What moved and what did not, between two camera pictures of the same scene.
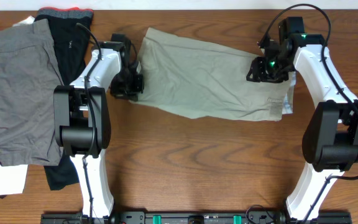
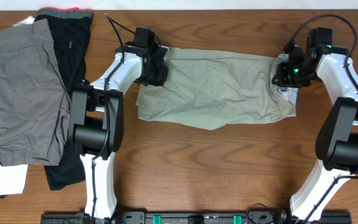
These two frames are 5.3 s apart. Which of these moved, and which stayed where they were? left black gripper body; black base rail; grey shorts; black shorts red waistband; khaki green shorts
Moved: khaki green shorts; left black gripper body
Stayed: black base rail; black shorts red waistband; grey shorts
